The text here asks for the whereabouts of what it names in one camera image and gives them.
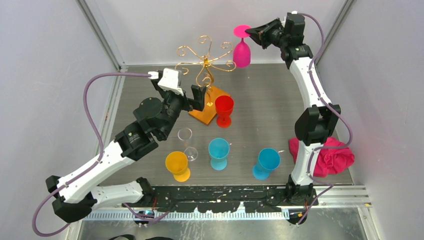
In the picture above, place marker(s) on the yellow plastic wine glass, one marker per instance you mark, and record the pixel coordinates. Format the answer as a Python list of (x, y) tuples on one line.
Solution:
[(178, 165)]

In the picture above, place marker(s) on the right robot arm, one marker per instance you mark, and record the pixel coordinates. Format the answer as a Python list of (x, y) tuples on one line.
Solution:
[(318, 121)]

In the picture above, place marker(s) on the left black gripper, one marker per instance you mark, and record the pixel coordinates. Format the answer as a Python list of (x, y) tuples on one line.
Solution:
[(197, 103)]

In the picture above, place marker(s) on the clear wine glass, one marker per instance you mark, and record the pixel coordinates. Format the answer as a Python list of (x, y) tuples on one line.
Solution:
[(186, 136)]

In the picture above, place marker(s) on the blue wine glass centre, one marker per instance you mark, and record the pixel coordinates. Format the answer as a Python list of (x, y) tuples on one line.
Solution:
[(218, 150)]

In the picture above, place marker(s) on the blue wine glass right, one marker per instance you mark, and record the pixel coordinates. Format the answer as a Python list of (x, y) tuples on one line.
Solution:
[(267, 161)]

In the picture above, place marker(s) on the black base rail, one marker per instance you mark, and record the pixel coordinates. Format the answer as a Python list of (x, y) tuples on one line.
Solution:
[(226, 198)]

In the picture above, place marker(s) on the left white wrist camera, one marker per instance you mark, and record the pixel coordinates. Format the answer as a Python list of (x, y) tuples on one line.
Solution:
[(169, 79)]

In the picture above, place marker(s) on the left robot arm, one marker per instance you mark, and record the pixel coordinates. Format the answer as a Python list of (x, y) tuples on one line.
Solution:
[(154, 120)]

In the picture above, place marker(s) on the pink plastic wine glass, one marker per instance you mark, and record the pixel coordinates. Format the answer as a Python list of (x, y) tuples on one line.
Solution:
[(242, 52)]

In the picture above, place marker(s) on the pink crumpled cloth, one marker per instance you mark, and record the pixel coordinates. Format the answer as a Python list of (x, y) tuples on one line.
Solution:
[(330, 161)]

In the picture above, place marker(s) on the gold wire glass rack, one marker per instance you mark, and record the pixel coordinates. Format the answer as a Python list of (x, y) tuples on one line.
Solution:
[(205, 77)]

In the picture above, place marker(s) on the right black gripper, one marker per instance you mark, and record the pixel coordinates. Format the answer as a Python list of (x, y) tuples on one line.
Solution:
[(261, 37)]

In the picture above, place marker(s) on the red plastic wine glass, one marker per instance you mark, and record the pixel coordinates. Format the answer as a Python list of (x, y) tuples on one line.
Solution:
[(224, 106)]

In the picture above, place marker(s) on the blue wine glass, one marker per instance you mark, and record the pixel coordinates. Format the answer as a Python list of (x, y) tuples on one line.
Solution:
[(218, 150), (267, 161)]

